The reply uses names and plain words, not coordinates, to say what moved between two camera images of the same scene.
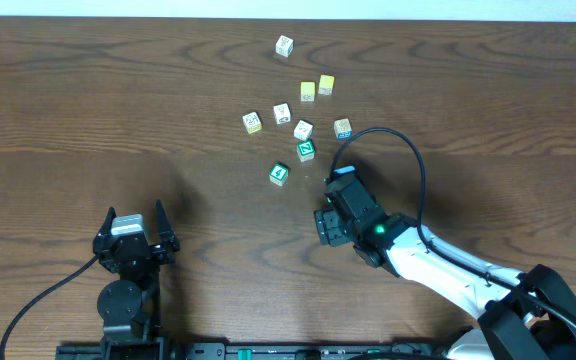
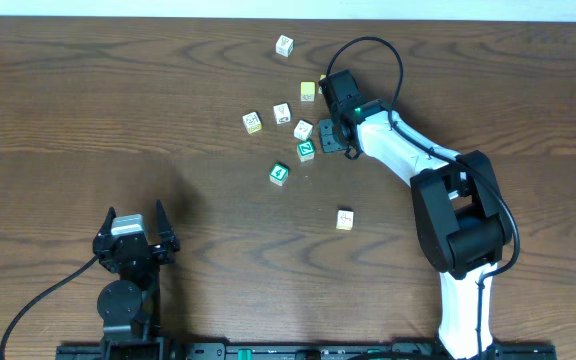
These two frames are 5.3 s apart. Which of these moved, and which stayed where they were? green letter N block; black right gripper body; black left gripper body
Moved: black right gripper body
Stayed: black left gripper body; green letter N block
